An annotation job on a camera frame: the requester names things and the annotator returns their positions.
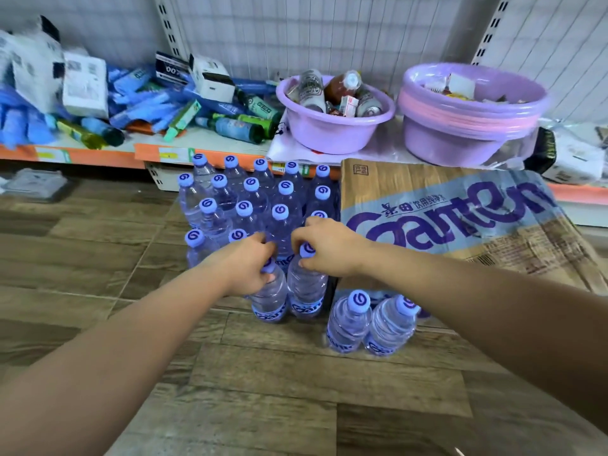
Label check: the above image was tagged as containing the person's left hand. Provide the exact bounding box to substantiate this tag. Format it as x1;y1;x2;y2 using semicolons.
201;232;279;299

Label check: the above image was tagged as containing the person's right hand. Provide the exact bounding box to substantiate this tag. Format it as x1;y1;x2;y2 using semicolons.
289;217;377;280

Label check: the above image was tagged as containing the water bottle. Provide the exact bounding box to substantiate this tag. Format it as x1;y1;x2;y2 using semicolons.
287;241;329;320
249;257;289;324

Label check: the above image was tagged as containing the pile of water bottles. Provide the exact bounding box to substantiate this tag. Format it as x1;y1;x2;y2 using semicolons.
178;153;421;357

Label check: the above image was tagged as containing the person's right forearm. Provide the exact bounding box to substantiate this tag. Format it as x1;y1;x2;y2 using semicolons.
365;244;608;433

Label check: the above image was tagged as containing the person's left forearm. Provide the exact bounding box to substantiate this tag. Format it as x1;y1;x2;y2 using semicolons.
0;265;229;456

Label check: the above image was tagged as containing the brown carton purple print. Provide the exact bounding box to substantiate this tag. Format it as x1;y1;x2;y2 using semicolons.
339;158;608;328

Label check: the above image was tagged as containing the small white yellow price label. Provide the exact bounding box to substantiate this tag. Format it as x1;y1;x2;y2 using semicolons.
270;161;314;175

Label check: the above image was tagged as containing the small purple plastic basin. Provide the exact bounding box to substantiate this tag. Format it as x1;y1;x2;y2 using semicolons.
275;74;396;156

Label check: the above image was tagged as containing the price label green arrow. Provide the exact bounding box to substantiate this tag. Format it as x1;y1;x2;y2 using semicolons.
158;146;196;163
35;146;72;165

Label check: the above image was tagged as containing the dark bottle blue label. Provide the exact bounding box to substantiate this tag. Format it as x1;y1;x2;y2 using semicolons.
194;116;265;144

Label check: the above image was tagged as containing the dark bottle green label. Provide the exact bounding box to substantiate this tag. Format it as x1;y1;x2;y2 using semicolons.
211;112;282;140

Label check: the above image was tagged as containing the silver patterned can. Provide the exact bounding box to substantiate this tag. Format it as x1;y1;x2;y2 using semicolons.
355;92;384;118

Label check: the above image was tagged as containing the large purple plastic basin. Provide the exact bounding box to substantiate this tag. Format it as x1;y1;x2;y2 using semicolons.
401;62;552;120
402;116;509;168

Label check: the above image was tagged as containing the green white slim box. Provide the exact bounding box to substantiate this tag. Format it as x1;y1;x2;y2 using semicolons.
163;99;203;143

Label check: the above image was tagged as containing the dark bottle mint label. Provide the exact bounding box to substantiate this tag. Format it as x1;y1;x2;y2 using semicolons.
236;89;281;120

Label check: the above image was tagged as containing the brown drink bottle white cap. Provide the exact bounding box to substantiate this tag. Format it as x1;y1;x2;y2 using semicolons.
324;70;363;104

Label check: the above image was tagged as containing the pink plastic basin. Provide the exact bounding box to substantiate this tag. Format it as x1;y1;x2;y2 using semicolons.
398;87;542;134

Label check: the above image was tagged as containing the orange flat packet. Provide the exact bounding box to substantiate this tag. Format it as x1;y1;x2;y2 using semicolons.
125;119;187;137

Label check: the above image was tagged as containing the pile of blue tubes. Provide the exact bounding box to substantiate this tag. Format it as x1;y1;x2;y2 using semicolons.
0;66;276;148

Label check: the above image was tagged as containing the blue bottle dark cap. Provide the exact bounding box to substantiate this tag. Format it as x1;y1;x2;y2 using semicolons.
80;117;126;148

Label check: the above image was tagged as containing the yellow green bottle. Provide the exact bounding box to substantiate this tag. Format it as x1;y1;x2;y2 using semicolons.
56;119;108;150

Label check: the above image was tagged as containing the white orange-edged store shelf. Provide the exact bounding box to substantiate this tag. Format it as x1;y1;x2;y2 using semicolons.
0;0;608;229

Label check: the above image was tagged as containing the clear plastic lid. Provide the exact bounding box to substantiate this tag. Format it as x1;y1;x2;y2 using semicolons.
2;168;70;203

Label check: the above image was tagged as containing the white printed carton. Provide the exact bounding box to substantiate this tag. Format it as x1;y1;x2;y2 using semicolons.
62;51;110;119
0;16;66;115

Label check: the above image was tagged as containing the black white packet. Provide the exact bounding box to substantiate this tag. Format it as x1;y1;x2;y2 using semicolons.
524;127;607;186

